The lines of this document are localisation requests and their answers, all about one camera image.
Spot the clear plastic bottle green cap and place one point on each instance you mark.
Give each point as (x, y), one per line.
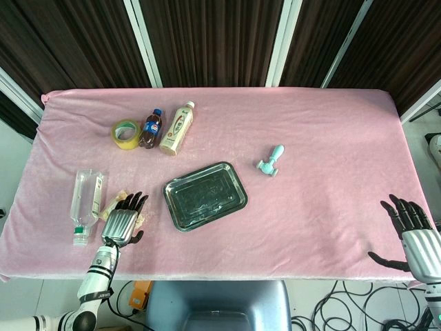
(86, 203)

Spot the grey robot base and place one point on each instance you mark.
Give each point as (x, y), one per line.
(217, 307)

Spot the cola bottle blue cap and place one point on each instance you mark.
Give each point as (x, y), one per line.
(150, 129)

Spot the pink tablecloth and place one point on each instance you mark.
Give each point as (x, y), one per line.
(241, 138)

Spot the yellow tape roll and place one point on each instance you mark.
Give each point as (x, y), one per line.
(124, 133)

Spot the teal small toy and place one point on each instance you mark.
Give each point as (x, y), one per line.
(271, 160)

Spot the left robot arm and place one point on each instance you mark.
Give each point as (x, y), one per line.
(92, 282)

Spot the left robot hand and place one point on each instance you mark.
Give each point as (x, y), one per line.
(119, 221)

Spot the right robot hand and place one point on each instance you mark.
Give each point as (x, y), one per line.
(417, 241)

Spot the stainless steel tray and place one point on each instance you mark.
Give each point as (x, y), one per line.
(205, 196)

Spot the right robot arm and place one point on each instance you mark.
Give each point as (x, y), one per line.
(433, 303)

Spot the orange power strip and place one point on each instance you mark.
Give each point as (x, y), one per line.
(139, 296)

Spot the beige milk tea bottle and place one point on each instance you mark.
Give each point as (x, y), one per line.
(176, 130)

